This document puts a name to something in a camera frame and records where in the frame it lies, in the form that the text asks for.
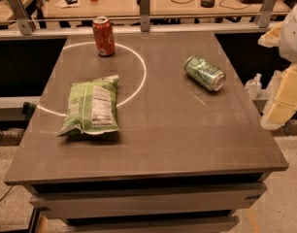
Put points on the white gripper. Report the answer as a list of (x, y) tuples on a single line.
[(293, 38)]

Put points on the green soda can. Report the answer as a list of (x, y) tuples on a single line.
[(205, 73)]

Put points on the red soda can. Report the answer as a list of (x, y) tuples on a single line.
[(104, 36)]

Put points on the clear sanitizer bottle near table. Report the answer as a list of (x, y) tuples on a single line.
[(254, 86)]

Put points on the green chip bag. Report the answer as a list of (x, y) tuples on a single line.
[(91, 108)]

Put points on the right metal rail bracket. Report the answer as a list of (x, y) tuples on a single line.
[(264, 17)]

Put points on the metal rail bracket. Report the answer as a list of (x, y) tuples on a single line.
[(264, 17), (144, 6), (25, 24)]

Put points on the middle metal rail bracket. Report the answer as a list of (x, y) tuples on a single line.
[(144, 6)]

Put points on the left metal rail bracket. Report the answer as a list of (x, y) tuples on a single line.
[(25, 24)]

